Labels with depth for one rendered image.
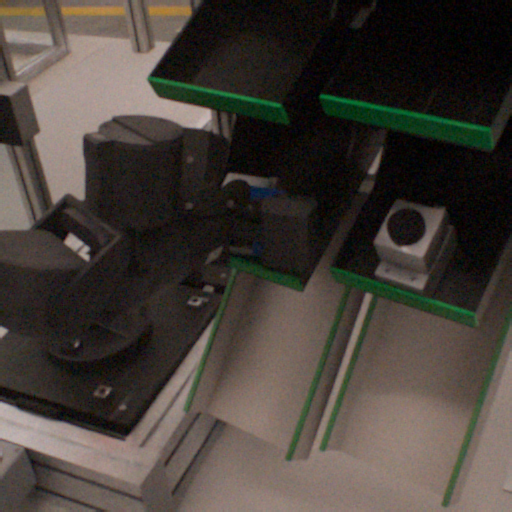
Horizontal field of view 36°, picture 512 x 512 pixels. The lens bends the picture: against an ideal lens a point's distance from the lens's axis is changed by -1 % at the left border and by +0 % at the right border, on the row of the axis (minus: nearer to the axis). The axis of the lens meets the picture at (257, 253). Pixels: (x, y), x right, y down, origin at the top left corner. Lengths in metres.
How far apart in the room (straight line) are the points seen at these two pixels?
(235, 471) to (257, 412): 0.16
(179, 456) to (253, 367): 0.15
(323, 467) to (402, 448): 0.20
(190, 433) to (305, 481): 0.15
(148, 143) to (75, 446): 0.49
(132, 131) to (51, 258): 0.10
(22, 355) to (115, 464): 0.22
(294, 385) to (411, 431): 0.13
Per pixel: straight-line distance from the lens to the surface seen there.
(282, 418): 0.83
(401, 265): 0.65
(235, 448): 1.01
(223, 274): 1.09
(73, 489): 0.95
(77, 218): 0.55
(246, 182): 0.69
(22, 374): 1.02
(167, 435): 0.90
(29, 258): 0.51
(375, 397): 0.81
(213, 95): 0.63
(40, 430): 0.96
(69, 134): 1.80
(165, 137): 0.53
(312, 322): 0.83
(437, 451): 0.80
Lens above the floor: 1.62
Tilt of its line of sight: 36 degrees down
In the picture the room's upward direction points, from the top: 7 degrees counter-clockwise
